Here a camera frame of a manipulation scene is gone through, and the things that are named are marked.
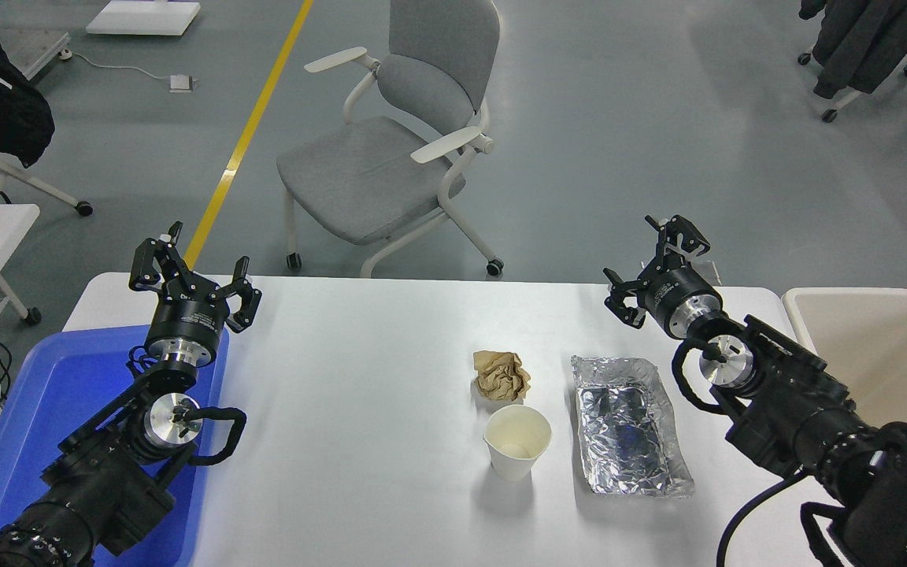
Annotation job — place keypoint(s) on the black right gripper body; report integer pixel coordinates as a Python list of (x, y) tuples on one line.
[(678, 298)]

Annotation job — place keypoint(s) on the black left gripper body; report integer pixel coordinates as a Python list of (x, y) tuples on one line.
[(186, 319)]

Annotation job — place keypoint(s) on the white paper cup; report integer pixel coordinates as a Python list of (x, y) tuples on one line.
[(516, 441)]

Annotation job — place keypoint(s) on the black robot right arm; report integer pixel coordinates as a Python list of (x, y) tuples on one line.
[(816, 417)]

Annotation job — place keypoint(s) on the crumpled tan paper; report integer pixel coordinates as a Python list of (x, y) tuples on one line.
[(501, 376)]

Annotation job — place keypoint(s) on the silver foil tray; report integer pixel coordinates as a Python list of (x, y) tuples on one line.
[(627, 429)]

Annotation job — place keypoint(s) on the blue plastic tray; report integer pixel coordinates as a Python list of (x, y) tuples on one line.
[(36, 394)]

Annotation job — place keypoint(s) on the white-framed chair with jacket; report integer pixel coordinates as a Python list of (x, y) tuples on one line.
[(9, 177)]

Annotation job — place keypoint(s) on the small white floor box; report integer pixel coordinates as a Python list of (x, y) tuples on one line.
[(180, 83)]

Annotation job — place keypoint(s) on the grey office chair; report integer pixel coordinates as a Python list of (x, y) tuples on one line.
[(375, 169)]

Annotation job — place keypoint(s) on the black jacket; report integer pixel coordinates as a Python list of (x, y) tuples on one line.
[(9, 110)]

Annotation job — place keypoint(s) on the large pale bin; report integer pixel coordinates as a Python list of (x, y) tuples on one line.
[(886, 354)]

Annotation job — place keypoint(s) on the white flat board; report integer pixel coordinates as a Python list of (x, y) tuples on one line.
[(142, 17)]

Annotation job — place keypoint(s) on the grey metal platform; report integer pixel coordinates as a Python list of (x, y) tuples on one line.
[(32, 51)]

